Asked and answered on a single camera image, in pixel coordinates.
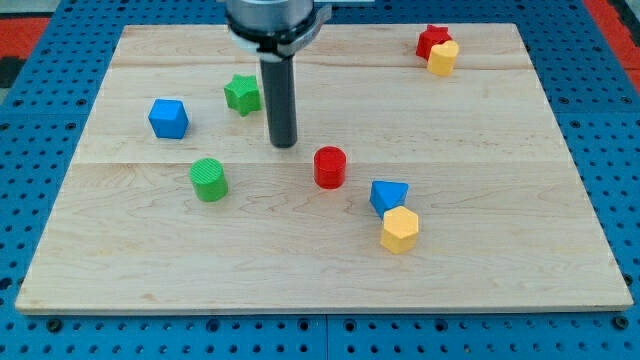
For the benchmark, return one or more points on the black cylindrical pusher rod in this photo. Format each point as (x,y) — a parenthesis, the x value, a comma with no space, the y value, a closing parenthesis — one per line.
(279,94)

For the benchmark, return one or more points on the red cylinder block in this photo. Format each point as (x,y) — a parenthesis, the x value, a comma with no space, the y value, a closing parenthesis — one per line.
(329,167)

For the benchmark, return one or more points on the green star block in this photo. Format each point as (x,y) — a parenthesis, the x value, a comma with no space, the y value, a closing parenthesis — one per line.
(242,94)

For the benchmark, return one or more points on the blue cube block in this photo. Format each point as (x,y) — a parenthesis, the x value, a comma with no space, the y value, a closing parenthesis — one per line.
(168,118)

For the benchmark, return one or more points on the green cylinder block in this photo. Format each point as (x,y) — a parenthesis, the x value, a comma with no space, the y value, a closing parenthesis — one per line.
(208,179)

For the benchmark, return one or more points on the red star block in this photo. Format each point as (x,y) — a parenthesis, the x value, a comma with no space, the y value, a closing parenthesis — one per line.
(431,36)

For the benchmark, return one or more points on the blue triangle block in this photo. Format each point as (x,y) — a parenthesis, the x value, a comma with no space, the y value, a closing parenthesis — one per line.
(386,195)

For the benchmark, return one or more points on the yellow heart block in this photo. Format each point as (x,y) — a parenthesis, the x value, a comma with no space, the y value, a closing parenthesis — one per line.
(443,57)

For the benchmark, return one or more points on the light wooden board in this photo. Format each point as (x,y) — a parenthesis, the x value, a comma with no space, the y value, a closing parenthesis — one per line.
(505,223)

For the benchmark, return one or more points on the yellow hexagon block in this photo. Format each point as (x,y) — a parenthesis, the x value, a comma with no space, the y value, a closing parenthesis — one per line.
(400,230)

